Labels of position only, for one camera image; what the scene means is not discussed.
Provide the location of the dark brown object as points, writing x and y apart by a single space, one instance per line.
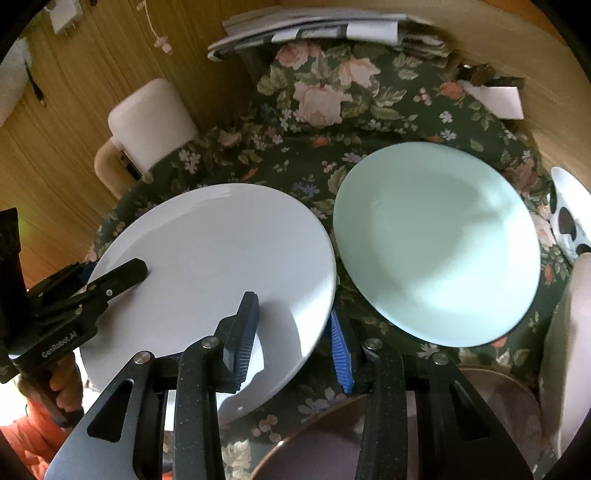
480 71

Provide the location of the brown plate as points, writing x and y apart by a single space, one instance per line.
314 447

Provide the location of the cow print bowl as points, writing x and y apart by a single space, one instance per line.
565 203

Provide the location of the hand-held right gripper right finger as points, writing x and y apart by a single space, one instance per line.
341 357

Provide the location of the white power adapter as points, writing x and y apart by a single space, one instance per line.
64 16

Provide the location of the light green bowl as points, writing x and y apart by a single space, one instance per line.
438 240

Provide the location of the white cloth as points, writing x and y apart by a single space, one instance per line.
11 78

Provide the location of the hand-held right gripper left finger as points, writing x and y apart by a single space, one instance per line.
242 344

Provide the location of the white box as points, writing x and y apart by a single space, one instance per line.
501 101

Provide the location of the white cushioned chair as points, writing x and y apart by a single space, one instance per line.
572 350
147 124

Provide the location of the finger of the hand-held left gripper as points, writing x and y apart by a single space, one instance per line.
115 279
74 274

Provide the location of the stack of newspapers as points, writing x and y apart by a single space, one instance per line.
323 21

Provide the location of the floral tablecloth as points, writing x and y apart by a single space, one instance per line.
295 152

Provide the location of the white plate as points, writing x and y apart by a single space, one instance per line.
207 249

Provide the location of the person's left hand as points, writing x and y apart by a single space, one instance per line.
67 383

